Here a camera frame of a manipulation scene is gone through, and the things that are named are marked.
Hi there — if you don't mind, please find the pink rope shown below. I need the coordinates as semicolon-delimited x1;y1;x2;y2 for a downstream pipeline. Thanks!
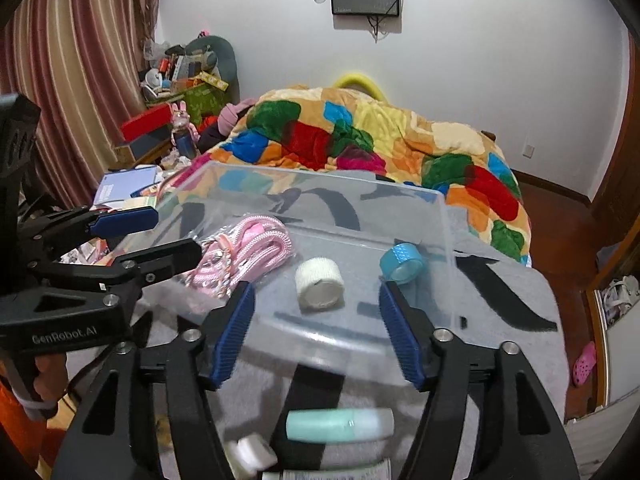
182;213;296;302

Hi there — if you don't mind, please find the white bandage roll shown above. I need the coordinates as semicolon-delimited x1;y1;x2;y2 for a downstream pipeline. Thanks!
294;257;345;310
224;432;278;479

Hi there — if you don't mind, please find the mint green lotion bottle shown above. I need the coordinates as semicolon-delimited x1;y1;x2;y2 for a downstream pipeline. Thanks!
285;408;395;443

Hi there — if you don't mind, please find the clear plastic storage bin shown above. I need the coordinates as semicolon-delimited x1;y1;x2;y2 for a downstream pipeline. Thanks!
116;162;456;385

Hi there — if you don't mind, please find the hand holding left gripper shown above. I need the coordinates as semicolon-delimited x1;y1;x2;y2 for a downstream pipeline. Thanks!
32;354;68;408

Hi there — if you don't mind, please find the blue white book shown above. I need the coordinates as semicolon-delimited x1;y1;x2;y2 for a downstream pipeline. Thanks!
92;165;158;207

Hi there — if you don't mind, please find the red box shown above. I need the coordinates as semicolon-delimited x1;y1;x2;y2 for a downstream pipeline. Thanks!
120;103;172;143

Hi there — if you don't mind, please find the pink rabbit water bottle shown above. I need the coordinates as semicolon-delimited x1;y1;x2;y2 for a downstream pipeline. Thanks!
170;101;200;160

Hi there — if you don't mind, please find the pink knitted hat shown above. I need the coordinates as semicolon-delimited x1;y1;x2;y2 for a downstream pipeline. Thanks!
217;98;257;136

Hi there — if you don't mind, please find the pink croc shoe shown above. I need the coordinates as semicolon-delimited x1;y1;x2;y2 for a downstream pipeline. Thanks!
572;341;597;387

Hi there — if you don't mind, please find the green grey plush toy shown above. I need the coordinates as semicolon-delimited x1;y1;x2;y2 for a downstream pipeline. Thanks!
186;35;240;103

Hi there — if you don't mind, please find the striped pink curtain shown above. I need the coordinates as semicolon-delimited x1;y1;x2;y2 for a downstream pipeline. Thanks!
1;0;158;207

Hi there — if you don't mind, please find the wooden open shelf unit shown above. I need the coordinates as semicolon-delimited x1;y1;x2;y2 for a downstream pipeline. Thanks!
584;222;639;410

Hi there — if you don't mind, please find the colourful patchwork blanket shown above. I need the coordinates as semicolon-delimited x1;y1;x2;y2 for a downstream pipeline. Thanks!
208;88;532;264

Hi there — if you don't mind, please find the brown wooden door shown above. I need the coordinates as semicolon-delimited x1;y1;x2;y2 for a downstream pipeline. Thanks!
590;38;640;247

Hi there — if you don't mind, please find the yellow pillow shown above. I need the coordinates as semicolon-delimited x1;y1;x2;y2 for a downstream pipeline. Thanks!
332;73;388;103

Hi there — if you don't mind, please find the wall power socket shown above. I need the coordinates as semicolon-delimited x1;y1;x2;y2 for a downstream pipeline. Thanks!
523;144;535;158

